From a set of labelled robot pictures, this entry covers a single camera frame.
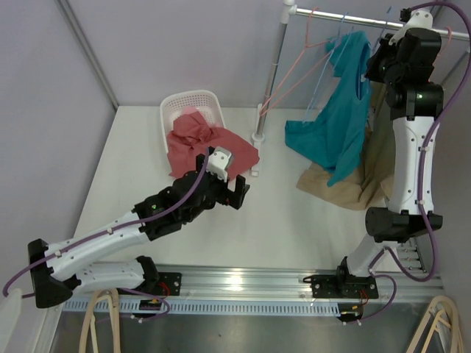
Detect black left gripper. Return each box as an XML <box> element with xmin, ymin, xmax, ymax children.
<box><xmin>183</xmin><ymin>155</ymin><xmax>249</xmax><ymax>224</ymax></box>

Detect red t shirt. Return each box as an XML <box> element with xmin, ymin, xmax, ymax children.
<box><xmin>166</xmin><ymin>111</ymin><xmax>260</xmax><ymax>179</ymax></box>

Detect teal t shirt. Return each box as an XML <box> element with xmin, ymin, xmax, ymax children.
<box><xmin>285</xmin><ymin>31</ymin><xmax>372</xmax><ymax>187</ymax></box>

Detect pink wire hanger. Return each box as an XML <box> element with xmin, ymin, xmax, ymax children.
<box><xmin>259</xmin><ymin>7</ymin><xmax>332</xmax><ymax>118</ymax></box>

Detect blue hanger with teal shirt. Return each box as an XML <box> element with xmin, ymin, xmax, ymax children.
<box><xmin>302</xmin><ymin>10</ymin><xmax>356</xmax><ymax>122</ymax></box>

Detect pink t shirt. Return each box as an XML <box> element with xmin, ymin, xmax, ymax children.
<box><xmin>182</xmin><ymin>107</ymin><xmax>224</xmax><ymax>127</ymax></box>

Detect blue hanger with beige shirt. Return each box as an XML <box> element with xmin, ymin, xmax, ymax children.
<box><xmin>372</xmin><ymin>6</ymin><xmax>393</xmax><ymax>54</ymax></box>

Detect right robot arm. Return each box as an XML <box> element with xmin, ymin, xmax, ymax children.
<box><xmin>335</xmin><ymin>27</ymin><xmax>444</xmax><ymax>298</ymax></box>

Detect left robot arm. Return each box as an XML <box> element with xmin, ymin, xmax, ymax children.
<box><xmin>28</xmin><ymin>147</ymin><xmax>249</xmax><ymax>309</ymax></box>

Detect beige t shirt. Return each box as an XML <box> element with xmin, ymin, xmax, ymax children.
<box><xmin>297</xmin><ymin>82</ymin><xmax>395</xmax><ymax>210</ymax></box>

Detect white perforated plastic basket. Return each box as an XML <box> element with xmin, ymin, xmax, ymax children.
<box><xmin>160</xmin><ymin>90</ymin><xmax>226</xmax><ymax>154</ymax></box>

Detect metal clothes rack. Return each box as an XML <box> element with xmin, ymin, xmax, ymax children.
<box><xmin>251</xmin><ymin>0</ymin><xmax>471</xmax><ymax>179</ymax></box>

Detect beige tubes lower left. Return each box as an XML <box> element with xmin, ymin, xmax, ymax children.
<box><xmin>79</xmin><ymin>288</ymin><xmax>121</xmax><ymax>353</ymax></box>

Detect beige tubes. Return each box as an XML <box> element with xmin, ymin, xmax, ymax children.
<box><xmin>79</xmin><ymin>288</ymin><xmax>121</xmax><ymax>353</ymax></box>
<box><xmin>406</xmin><ymin>296</ymin><xmax>465</xmax><ymax>353</ymax></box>

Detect beige tubes lower right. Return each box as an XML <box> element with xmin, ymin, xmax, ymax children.
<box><xmin>406</xmin><ymin>296</ymin><xmax>465</xmax><ymax>353</ymax></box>

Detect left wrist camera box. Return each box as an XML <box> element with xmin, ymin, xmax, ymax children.
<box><xmin>205</xmin><ymin>146</ymin><xmax>233</xmax><ymax>182</ymax></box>

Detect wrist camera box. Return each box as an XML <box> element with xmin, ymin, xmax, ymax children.
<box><xmin>389</xmin><ymin>8</ymin><xmax>433</xmax><ymax>46</ymax></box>
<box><xmin>205</xmin><ymin>146</ymin><xmax>233</xmax><ymax>182</ymax></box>

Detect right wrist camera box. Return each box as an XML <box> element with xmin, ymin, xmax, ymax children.
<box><xmin>389</xmin><ymin>8</ymin><xmax>433</xmax><ymax>46</ymax></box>

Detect pink hanger at rail end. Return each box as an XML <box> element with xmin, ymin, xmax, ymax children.
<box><xmin>446</xmin><ymin>26</ymin><xmax>453</xmax><ymax>41</ymax></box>

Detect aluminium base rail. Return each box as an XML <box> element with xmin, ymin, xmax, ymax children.
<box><xmin>156</xmin><ymin>265</ymin><xmax>445</xmax><ymax>303</ymax></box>

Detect white slotted cable duct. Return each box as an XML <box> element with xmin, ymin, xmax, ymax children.
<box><xmin>63</xmin><ymin>298</ymin><xmax>341</xmax><ymax>317</ymax></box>

